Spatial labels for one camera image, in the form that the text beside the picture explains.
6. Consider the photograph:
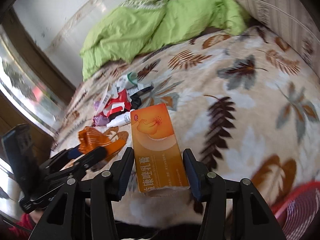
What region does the orange foil wrapper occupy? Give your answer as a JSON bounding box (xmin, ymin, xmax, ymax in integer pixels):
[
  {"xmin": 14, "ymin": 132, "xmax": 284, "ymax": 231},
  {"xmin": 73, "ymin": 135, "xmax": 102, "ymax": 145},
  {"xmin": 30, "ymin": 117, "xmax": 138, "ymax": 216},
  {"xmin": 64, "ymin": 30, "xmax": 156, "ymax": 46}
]
[{"xmin": 78, "ymin": 126, "xmax": 129, "ymax": 161}]

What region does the orange ointment box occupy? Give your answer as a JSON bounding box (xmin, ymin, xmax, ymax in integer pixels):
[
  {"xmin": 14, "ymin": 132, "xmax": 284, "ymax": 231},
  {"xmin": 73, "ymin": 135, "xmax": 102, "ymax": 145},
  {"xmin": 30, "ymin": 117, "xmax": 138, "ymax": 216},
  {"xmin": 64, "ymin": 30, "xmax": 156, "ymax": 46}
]
[{"xmin": 131, "ymin": 103, "xmax": 189, "ymax": 193}]

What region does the white blue medicine box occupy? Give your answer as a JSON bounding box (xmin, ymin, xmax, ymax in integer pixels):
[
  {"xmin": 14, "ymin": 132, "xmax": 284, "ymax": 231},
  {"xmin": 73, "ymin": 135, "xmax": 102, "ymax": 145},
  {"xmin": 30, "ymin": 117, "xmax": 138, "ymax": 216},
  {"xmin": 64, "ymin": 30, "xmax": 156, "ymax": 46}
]
[{"xmin": 96, "ymin": 83, "xmax": 118, "ymax": 114}]

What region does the red white foot patch box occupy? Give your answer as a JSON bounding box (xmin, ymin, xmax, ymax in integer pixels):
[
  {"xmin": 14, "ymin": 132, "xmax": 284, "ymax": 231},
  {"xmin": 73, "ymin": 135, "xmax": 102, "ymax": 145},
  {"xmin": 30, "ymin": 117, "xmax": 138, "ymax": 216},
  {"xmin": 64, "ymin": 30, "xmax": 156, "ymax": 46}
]
[{"xmin": 102, "ymin": 89, "xmax": 131, "ymax": 118}]

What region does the purple plastic wrapper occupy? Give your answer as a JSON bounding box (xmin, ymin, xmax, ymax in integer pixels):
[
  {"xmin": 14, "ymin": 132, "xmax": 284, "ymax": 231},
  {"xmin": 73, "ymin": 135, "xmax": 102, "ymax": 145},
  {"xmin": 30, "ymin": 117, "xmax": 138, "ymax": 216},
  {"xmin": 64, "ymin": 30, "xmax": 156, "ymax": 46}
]
[{"xmin": 92, "ymin": 101, "xmax": 109, "ymax": 126}]

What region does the white spray bottle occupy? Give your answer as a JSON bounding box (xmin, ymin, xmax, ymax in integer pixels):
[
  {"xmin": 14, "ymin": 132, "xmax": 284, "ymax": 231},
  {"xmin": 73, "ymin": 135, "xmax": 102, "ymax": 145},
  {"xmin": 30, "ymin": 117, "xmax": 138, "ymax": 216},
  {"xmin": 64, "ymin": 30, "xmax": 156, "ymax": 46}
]
[{"xmin": 106, "ymin": 112, "xmax": 131, "ymax": 128}]

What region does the black plastic bag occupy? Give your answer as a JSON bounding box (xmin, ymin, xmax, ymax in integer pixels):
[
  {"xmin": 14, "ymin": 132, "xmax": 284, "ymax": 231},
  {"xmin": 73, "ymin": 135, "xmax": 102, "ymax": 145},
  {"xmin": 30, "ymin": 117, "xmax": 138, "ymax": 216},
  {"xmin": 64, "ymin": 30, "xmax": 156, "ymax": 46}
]
[{"xmin": 130, "ymin": 94, "xmax": 142, "ymax": 110}]

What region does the blue white toothpaste box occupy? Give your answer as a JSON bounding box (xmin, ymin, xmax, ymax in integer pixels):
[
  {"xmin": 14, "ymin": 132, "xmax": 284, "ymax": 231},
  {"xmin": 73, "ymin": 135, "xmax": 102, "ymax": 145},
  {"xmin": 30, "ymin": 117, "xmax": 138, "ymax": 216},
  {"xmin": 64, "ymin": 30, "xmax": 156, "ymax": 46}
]
[{"xmin": 126, "ymin": 83, "xmax": 153, "ymax": 98}]

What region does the person left hand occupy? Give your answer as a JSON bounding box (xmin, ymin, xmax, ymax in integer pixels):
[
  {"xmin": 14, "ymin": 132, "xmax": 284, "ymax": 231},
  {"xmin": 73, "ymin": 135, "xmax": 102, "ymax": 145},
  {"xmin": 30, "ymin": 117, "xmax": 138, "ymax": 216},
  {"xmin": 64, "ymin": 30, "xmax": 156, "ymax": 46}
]
[{"xmin": 29, "ymin": 209, "xmax": 44, "ymax": 224}]

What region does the red plastic basket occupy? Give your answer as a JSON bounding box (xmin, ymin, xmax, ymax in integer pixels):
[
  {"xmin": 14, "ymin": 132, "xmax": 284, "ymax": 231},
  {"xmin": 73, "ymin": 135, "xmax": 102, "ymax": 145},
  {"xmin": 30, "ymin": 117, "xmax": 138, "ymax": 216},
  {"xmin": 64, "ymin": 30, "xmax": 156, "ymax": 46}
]
[{"xmin": 271, "ymin": 181, "xmax": 320, "ymax": 240}]

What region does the stained glass window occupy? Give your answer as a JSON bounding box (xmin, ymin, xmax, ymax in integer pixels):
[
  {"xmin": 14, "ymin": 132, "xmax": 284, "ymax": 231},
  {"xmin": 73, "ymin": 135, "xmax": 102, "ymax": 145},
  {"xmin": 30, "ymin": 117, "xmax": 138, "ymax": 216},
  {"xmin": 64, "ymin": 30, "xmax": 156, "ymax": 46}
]
[{"xmin": 0, "ymin": 24, "xmax": 67, "ymax": 136}]

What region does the leaf pattern fleece blanket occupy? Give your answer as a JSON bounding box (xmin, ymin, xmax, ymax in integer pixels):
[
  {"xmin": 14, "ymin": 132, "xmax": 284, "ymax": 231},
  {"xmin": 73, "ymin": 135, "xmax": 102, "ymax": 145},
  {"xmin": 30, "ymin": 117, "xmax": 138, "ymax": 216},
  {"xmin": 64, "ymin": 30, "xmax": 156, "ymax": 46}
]
[{"xmin": 49, "ymin": 24, "xmax": 320, "ymax": 230}]

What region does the green duvet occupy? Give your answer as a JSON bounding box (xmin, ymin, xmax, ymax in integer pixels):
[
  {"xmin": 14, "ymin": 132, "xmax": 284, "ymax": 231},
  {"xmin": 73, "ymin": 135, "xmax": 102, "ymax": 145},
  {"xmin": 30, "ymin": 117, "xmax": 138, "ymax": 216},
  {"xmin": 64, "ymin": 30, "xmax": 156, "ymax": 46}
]
[{"xmin": 80, "ymin": 0, "xmax": 249, "ymax": 80}]

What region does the striped beige bolster pillow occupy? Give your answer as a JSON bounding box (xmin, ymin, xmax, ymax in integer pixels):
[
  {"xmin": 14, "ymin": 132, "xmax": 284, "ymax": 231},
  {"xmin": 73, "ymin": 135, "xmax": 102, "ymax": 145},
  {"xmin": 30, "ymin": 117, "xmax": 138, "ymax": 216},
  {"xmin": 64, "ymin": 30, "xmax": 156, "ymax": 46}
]
[{"xmin": 236, "ymin": 0, "xmax": 319, "ymax": 75}]

